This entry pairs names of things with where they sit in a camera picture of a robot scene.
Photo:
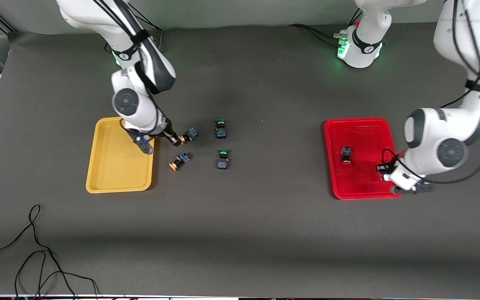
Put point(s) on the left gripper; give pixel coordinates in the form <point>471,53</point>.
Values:
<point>383,168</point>

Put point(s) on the orange push button switch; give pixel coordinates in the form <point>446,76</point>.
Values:
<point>180,161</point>
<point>191,134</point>

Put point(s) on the yellow plastic tray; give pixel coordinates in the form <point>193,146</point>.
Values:
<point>111,179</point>

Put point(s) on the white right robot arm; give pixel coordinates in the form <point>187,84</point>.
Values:
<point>156,66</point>

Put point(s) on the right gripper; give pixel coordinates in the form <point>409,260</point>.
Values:
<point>168,134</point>

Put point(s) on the red plastic tray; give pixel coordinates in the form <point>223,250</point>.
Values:
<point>361,183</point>

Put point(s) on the red push button blue body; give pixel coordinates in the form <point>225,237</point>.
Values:
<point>346,154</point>

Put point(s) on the dark grey table cloth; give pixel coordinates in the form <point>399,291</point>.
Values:
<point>240,233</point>

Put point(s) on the green push button switch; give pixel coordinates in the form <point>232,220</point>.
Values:
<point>223,160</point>
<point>221,130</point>

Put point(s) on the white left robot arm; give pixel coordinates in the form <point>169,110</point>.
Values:
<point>440,137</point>

